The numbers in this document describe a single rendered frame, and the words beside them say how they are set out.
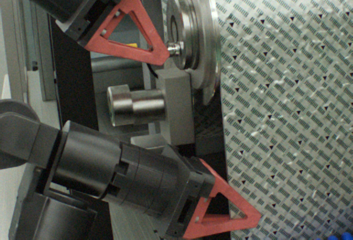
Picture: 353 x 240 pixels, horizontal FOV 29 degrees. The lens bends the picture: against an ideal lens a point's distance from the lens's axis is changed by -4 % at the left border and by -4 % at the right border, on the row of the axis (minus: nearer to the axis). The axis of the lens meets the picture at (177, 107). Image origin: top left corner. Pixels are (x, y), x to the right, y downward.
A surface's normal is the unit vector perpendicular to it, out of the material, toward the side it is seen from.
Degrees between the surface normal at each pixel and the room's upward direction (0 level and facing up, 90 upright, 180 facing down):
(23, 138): 80
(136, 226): 0
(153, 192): 92
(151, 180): 75
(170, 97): 90
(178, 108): 90
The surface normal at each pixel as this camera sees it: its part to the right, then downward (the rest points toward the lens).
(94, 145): 0.43, -0.53
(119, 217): -0.09, -0.97
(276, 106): 0.22, 0.20
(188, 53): 0.24, 0.64
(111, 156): 0.40, -0.35
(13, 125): 0.33, 0.01
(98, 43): 0.50, 0.40
